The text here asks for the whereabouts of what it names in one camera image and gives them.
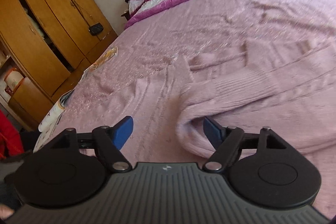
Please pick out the small black hanging purse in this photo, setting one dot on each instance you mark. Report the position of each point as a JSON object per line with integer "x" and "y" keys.
{"x": 96, "y": 29}

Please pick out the red cloth at left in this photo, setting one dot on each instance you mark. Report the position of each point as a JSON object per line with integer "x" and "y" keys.
{"x": 11, "y": 144}

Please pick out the pink floral bedspread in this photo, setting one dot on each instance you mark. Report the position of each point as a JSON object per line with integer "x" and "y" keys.
{"x": 190, "y": 29}

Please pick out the white illustrated booklet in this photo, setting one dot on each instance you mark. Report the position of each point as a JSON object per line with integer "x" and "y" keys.
{"x": 50, "y": 121}

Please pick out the pink cable-knit cardigan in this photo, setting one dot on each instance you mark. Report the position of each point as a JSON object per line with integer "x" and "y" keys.
{"x": 289, "y": 86}

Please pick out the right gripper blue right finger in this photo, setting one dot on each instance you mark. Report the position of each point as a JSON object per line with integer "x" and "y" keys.
{"x": 226, "y": 142}

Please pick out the yellow wooden wardrobe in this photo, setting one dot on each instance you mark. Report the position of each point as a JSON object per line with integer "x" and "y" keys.
{"x": 45, "y": 48}

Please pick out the colourful picture book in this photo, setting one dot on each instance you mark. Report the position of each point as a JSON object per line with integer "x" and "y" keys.
{"x": 101, "y": 60}

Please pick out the dark wooden nightstand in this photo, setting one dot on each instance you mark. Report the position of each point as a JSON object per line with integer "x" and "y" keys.
{"x": 126, "y": 15}

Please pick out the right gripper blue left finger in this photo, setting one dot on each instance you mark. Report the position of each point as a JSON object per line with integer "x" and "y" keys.
{"x": 109, "y": 142}

